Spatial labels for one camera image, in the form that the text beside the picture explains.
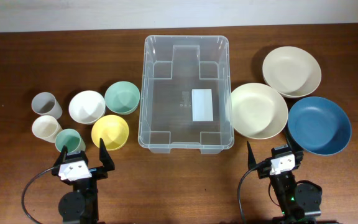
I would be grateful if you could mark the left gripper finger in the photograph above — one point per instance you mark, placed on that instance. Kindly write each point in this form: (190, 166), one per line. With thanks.
(104, 157)
(61, 158)

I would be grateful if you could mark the green bowl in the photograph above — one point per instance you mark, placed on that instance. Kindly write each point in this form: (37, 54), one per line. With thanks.
(122, 97)

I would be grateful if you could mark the yellow bowl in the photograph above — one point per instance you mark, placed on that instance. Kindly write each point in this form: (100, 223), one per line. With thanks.
(113, 130)

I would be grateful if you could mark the cream cup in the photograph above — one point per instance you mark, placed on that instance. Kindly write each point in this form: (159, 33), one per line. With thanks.
(47, 128)

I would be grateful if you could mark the white label in bin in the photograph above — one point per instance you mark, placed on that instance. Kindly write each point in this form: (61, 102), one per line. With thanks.
(202, 105)

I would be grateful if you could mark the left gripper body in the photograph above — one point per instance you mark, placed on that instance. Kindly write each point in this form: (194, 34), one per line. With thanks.
(97, 173)

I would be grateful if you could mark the beige plate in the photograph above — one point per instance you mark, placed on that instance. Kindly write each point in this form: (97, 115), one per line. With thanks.
(292, 71)

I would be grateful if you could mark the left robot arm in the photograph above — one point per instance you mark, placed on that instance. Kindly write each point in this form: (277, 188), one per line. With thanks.
(81, 204)

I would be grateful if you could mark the clear plastic storage bin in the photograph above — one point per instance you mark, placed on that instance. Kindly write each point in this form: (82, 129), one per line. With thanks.
(173, 66)

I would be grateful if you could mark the white bowl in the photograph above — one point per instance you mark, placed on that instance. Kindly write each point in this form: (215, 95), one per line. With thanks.
(87, 107)

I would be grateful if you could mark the green cup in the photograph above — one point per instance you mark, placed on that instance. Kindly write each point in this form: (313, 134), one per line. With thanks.
(71, 139)

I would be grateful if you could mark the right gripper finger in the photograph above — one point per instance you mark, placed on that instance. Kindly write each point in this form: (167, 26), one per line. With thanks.
(295, 147)
(251, 159)

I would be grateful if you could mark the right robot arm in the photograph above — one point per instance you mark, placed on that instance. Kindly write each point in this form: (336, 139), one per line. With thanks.
(299, 201)

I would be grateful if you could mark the grey cup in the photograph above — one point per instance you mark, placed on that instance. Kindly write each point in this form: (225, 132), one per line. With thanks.
(45, 103)

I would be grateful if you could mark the cream plate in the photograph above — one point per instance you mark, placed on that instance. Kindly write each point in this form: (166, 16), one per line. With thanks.
(258, 111)

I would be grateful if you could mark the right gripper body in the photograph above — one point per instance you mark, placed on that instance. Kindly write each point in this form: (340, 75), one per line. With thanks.
(263, 171)

